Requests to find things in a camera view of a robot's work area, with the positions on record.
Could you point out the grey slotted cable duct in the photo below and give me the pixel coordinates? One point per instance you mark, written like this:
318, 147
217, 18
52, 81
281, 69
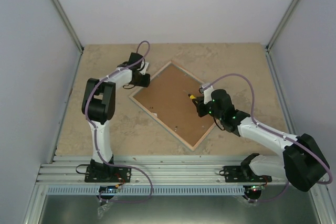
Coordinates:
144, 190

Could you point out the right aluminium corner post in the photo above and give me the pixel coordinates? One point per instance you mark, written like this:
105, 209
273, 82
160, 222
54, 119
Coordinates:
282, 24

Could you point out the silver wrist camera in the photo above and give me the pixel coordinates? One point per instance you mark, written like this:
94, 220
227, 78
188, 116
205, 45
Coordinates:
144, 67
206, 90

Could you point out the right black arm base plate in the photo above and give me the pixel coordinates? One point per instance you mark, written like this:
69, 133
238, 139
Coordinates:
242, 175

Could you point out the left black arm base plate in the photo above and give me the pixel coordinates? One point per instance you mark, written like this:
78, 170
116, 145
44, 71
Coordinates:
102, 173

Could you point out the aluminium rail platform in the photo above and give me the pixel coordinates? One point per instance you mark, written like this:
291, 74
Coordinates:
160, 169

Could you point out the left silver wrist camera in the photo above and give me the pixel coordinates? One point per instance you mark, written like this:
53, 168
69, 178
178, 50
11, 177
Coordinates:
144, 67

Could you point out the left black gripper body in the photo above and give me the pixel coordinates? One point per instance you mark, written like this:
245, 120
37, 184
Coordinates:
139, 82

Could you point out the aluminium corner post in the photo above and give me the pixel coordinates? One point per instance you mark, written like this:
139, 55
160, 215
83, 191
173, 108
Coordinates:
64, 18
282, 24

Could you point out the left aluminium corner post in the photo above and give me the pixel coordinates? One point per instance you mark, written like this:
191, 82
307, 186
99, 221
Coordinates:
64, 18

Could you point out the teal wooden picture frame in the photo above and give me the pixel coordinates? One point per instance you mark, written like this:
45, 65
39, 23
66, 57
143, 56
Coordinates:
167, 102

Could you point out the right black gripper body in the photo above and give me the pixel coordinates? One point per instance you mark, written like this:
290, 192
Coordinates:
201, 112

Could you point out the yellow handled screwdriver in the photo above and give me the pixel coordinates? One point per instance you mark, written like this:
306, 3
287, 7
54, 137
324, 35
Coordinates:
190, 95

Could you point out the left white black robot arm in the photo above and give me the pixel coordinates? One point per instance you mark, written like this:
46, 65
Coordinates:
99, 104

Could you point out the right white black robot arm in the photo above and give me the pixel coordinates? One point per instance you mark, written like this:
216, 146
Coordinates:
298, 159

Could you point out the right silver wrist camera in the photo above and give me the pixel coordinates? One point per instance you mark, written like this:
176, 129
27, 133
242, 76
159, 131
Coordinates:
206, 90

